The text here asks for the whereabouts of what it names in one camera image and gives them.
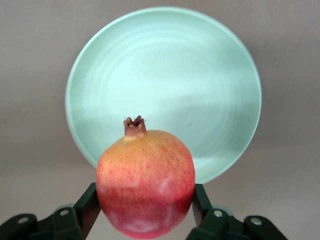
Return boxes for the pale green round plate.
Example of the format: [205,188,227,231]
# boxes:
[64,6,263,185]

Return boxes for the red yellow pomegranate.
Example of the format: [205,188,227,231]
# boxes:
[95,115,196,240]

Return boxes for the brown table cover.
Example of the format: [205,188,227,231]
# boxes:
[0,0,320,240]

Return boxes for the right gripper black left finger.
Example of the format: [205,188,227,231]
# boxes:
[0,182,102,240]

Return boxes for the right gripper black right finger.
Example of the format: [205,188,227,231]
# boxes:
[188,183,288,240]

